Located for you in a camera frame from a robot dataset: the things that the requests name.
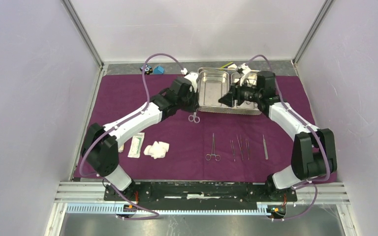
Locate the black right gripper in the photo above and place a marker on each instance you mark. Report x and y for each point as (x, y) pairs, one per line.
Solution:
(236, 90)

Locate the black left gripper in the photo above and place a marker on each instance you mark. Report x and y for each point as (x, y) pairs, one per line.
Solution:
(195, 105)

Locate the steel surgical scissors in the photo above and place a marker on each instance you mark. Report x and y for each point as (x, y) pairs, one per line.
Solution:
(194, 118)

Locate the metal mesh instrument tray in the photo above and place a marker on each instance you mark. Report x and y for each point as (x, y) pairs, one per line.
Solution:
(226, 109)

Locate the purple cloth wrap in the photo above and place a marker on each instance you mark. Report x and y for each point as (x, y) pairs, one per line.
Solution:
(119, 95)

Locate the thin curved steel tweezers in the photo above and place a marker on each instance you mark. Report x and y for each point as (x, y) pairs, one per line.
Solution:
(247, 148)

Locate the steel needle holder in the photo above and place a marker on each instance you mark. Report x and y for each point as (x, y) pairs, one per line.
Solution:
(239, 140)

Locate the steel hemostat clamp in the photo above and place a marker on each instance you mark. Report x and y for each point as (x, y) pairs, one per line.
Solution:
(213, 154)

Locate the white gauze wad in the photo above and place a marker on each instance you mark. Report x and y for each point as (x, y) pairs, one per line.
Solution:
(157, 150)

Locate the steel forceps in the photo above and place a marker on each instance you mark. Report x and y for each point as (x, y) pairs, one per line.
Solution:
(265, 148)

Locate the suture packet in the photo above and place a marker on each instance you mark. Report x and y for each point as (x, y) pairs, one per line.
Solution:
(136, 144)

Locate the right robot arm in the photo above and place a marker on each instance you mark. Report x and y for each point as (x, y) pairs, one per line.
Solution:
(313, 156)

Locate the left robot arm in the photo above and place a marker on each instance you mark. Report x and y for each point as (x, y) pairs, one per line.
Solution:
(101, 144)

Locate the steel left inner pan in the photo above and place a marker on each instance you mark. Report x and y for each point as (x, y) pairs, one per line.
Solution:
(213, 85)

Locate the steel pan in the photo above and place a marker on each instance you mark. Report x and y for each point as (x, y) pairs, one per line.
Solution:
(213, 85)
(251, 80)

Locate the steel right inner pan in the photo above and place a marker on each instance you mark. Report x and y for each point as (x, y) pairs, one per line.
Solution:
(251, 80)

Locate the blue toy block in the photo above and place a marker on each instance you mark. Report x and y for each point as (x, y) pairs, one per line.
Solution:
(158, 70)

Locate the black blue toy car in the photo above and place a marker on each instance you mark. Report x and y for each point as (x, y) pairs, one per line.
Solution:
(146, 69)

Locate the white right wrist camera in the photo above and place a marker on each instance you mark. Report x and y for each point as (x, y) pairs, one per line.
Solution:
(244, 71)

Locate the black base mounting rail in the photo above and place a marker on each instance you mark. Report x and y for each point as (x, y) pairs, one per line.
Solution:
(205, 195)

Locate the aluminium front frame rail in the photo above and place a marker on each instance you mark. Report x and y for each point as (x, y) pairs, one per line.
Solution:
(88, 197)

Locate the aluminium corner frame rail right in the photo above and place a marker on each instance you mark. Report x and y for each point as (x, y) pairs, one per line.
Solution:
(327, 4)

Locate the aluminium corner frame rail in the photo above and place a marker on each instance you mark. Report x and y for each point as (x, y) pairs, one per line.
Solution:
(327, 4)
(82, 31)

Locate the aluminium corner frame rail left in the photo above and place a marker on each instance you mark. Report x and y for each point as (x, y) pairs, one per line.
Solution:
(82, 31)

